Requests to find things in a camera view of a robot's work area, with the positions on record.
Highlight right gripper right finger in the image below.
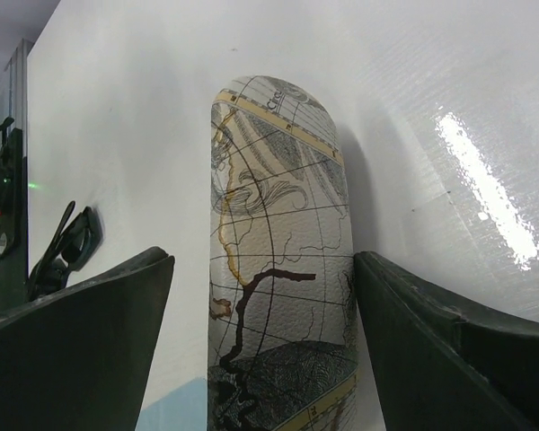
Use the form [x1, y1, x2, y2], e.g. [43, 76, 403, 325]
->
[354, 251, 539, 430]

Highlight map print glasses case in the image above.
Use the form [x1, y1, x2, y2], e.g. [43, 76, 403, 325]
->
[208, 75, 358, 430]

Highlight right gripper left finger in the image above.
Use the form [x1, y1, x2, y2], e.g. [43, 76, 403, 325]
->
[0, 247, 175, 430]

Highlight black sunglasses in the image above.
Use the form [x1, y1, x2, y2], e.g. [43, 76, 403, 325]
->
[25, 200, 102, 302]

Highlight blue cleaning cloth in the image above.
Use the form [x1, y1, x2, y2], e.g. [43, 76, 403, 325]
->
[136, 378, 208, 431]

